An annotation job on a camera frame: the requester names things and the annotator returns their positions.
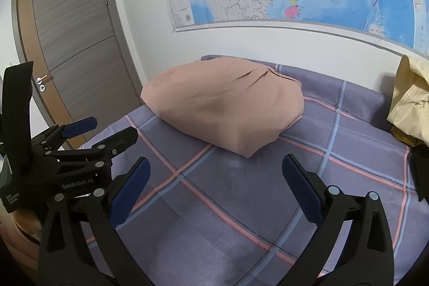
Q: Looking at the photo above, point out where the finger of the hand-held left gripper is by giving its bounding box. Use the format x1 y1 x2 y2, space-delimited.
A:
50 126 139 169
32 117 98 153

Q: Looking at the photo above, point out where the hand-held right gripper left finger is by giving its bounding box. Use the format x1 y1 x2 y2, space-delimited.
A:
37 157 158 286

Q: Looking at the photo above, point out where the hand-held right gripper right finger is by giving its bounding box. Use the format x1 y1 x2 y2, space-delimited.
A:
282 154 395 286

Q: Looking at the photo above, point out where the purple plaid bed sheet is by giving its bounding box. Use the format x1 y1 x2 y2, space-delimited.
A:
79 54 423 286

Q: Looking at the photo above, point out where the wooden door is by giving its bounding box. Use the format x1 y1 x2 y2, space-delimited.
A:
12 0 148 153

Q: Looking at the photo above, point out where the dark cloth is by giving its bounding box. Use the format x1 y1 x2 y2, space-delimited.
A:
407 143 429 203

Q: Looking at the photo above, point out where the pale yellow garment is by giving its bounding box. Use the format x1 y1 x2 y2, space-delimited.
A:
386 55 429 146

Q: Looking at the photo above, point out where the silver door handle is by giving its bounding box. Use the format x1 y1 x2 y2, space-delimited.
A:
35 74 51 93

